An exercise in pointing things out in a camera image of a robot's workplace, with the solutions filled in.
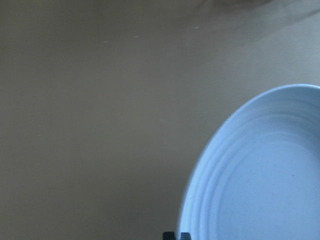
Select blue round plate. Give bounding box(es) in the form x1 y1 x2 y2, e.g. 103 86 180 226
176 84 320 240

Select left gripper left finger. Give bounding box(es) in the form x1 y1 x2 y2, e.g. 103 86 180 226
162 231 175 240

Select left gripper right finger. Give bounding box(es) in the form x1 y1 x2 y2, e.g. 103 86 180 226
180 232 192 240

